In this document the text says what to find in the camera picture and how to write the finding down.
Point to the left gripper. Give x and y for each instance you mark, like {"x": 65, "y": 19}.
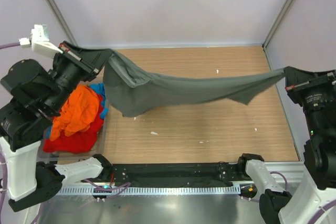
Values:
{"x": 93, "y": 61}

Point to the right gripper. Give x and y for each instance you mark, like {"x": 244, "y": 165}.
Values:
{"x": 296, "y": 80}

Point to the grey t shirt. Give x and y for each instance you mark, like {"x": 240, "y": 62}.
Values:
{"x": 134, "y": 91}

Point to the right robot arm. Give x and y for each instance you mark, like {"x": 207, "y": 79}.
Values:
{"x": 314, "y": 198}

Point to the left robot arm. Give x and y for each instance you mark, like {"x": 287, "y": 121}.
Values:
{"x": 37, "y": 97}

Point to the blue t shirt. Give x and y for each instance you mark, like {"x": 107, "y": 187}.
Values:
{"x": 101, "y": 93}

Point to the orange t shirt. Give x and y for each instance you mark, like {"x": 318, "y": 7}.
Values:
{"x": 78, "y": 111}

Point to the red t shirt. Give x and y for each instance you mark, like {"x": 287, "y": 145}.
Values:
{"x": 80, "y": 142}

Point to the clear plastic bin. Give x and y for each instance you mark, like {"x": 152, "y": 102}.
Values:
{"x": 79, "y": 111}

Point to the left aluminium frame post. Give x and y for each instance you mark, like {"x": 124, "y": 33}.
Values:
{"x": 61, "y": 21}

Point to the aluminium frame post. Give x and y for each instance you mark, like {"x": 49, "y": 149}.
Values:
{"x": 278, "y": 21}
{"x": 61, "y": 21}

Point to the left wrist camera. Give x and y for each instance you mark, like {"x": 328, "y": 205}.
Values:
{"x": 39, "y": 42}

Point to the right aluminium frame post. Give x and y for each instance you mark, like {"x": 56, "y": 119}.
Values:
{"x": 278, "y": 21}

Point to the slotted cable duct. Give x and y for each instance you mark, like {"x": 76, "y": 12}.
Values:
{"x": 76, "y": 190}

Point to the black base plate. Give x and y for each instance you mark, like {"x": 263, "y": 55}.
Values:
{"x": 184, "y": 175}

